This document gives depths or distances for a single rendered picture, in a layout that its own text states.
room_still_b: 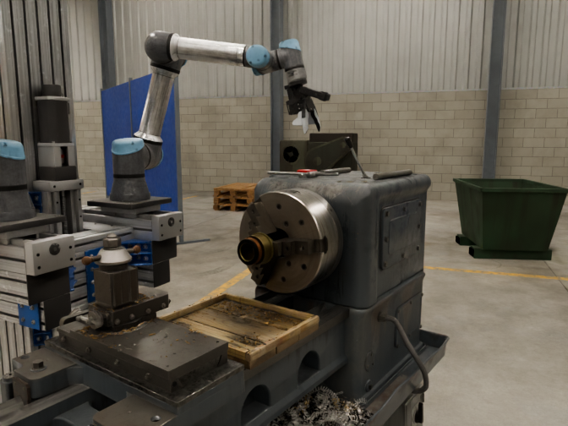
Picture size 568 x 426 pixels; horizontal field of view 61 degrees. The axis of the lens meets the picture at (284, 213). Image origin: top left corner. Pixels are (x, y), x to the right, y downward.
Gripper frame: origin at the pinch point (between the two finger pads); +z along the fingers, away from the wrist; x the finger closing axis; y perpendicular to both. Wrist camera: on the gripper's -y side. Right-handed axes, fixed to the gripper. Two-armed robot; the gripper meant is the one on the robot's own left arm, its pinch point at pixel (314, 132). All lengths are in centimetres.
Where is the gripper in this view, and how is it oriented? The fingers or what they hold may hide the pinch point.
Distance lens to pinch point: 186.0
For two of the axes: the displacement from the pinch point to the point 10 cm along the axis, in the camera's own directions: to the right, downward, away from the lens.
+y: -8.8, 1.6, 4.5
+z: 2.3, 9.7, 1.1
